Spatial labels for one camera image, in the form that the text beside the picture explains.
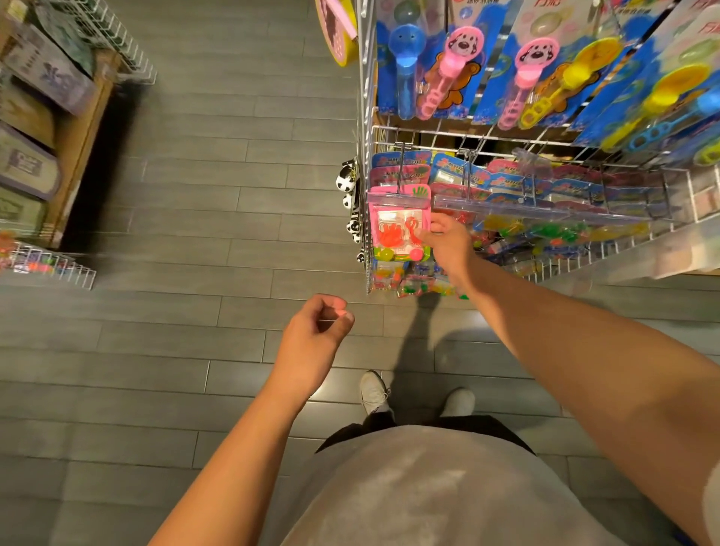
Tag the person's left hand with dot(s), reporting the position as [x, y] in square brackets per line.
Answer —
[309, 349]

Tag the person's right hand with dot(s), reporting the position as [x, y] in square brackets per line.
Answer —
[456, 253]

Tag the pink sticky hand toy packet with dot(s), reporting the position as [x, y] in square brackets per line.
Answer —
[396, 225]

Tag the pile of small toy packets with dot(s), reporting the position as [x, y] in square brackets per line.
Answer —
[529, 203]

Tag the blue and pink bubble wand card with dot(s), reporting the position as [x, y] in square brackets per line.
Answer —
[422, 56]

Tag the pink and yellow bubble wand card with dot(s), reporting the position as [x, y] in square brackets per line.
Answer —
[540, 68]

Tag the bubble wand cards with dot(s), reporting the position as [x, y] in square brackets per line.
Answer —
[664, 90]

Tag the person's left forearm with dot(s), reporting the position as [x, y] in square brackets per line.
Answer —
[236, 473]

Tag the person's black trousers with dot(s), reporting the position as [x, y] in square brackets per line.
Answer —
[428, 425]

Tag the person's grey clothing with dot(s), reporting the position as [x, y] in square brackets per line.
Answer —
[439, 495]

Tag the clear plastic label holder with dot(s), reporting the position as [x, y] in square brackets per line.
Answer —
[664, 253]

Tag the pink hanging packet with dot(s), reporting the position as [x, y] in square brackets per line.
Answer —
[335, 28]

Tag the wooden goods shelf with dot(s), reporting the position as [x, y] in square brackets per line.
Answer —
[79, 146]

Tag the wooden shelf with pouches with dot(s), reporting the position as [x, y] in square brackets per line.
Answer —
[28, 113]

